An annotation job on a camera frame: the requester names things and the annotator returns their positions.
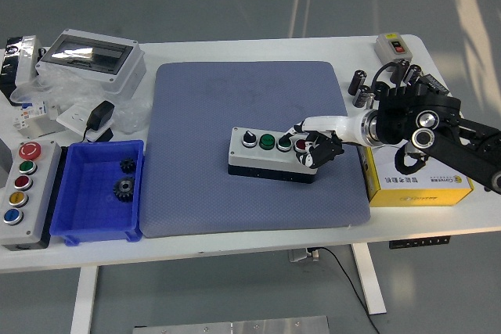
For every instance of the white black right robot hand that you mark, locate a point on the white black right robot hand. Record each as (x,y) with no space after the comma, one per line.
(332,126)

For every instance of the grey four-button control box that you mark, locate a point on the grey four-button control box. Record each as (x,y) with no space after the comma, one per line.
(250,162)

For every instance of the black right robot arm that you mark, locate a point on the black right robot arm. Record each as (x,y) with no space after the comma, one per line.
(450,146)

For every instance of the grey five-button control box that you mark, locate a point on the grey five-button control box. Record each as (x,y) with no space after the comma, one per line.
(35,193)

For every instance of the black cylindrical capacitor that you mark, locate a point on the black cylindrical capacitor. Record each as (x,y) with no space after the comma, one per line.
(358,81)
(362,97)
(400,70)
(413,74)

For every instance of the yellow white cardboard box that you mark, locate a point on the yellow white cardboard box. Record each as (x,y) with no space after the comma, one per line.
(430,187)

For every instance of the black table control panel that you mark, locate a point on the black table control panel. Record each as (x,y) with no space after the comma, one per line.
(419,242)

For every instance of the grey-blue table mat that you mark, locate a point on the grey-blue table mat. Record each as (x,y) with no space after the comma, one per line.
(195,193)

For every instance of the white table leg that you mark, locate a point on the white table leg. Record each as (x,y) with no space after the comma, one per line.
(370,279)
(84,299)

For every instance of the small black gear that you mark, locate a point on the small black gear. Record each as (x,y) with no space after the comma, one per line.
(127,165)

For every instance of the large black gear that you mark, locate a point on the large black gear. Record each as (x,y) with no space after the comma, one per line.
(124,189)

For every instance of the silver metal plate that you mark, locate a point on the silver metal plate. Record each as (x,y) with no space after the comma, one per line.
(235,326)

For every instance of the black power adapter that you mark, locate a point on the black power adapter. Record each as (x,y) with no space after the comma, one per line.
(99,115)

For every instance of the blue plastic bin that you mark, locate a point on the blue plastic bin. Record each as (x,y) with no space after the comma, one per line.
(90,212)

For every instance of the clear plastic bag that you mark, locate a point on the clear plastic bag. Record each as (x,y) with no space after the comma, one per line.
(70,91)

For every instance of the white circuit breaker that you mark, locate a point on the white circuit breaker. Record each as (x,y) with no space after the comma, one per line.
(29,115)

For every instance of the grey metal block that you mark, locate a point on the grey metal block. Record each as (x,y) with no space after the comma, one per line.
(4,162)

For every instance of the grey two-button switch box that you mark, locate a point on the grey two-button switch box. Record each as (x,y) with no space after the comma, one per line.
(385,52)

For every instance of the grey under-table bracket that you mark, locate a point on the grey under-table bracket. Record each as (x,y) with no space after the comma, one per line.
(301,255)

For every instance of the grey enclosure with clear lid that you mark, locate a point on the grey enclosure with clear lid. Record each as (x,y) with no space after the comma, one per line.
(113,76)

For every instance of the white wall socket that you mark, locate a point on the white wall socket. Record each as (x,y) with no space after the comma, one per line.
(72,117)

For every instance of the grey metal bracket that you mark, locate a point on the grey metal bracket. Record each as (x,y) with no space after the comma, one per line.
(41,128)

